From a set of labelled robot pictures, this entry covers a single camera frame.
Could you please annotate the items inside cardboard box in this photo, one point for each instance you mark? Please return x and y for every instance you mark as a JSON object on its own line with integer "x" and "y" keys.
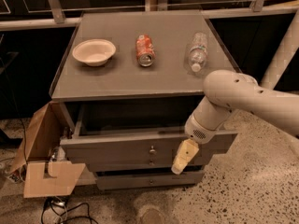
{"x": 58, "y": 153}

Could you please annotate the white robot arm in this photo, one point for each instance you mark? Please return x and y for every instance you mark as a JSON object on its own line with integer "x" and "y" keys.
{"x": 225, "y": 91}

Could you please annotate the grey drawer cabinet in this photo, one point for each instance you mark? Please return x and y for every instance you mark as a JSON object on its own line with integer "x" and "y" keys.
{"x": 122, "y": 80}

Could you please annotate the grey top drawer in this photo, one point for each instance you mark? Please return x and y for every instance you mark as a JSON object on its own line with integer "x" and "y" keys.
{"x": 115, "y": 132}

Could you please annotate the orange soda can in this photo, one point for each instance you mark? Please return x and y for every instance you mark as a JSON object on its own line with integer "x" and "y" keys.
{"x": 145, "y": 54}

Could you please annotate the white paper bowl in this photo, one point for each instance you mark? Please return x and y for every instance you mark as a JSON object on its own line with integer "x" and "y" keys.
{"x": 94, "y": 52}

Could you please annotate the grey middle drawer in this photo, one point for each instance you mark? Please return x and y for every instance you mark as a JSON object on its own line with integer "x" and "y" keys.
{"x": 145, "y": 163}

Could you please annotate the clear plastic water bottle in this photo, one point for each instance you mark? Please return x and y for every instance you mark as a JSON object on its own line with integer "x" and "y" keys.
{"x": 197, "y": 57}

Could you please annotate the metal railing frame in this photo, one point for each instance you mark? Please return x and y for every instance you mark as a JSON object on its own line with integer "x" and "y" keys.
{"x": 38, "y": 14}

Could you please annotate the brown cardboard box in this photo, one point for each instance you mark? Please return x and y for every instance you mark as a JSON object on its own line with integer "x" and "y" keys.
{"x": 45, "y": 178}

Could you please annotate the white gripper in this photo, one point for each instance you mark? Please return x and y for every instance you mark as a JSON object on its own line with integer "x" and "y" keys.
{"x": 196, "y": 132}

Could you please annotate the grey bottom drawer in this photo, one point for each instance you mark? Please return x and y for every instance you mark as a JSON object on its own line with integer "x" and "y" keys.
{"x": 149, "y": 180}

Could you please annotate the grey drawer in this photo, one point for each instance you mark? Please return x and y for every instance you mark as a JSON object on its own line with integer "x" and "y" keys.
{"x": 115, "y": 132}
{"x": 145, "y": 163}
{"x": 149, "y": 180}

